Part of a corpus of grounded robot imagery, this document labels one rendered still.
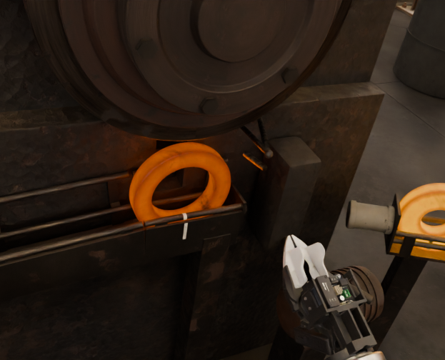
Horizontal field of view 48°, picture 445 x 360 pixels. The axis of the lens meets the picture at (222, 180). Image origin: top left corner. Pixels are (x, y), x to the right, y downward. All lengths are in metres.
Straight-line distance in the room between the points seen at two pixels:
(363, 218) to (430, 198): 0.13
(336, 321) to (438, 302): 1.27
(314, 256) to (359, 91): 0.43
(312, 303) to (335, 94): 0.47
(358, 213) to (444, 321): 0.96
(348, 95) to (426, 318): 1.05
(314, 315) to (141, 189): 0.34
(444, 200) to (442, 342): 0.90
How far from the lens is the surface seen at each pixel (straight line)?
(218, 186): 0.91
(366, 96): 1.10
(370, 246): 2.08
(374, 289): 1.15
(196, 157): 0.84
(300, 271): 0.79
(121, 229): 0.88
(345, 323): 0.76
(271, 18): 0.64
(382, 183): 2.46
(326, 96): 1.04
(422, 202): 1.05
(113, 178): 0.90
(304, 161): 0.95
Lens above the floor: 1.31
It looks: 37 degrees down
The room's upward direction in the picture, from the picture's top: 10 degrees clockwise
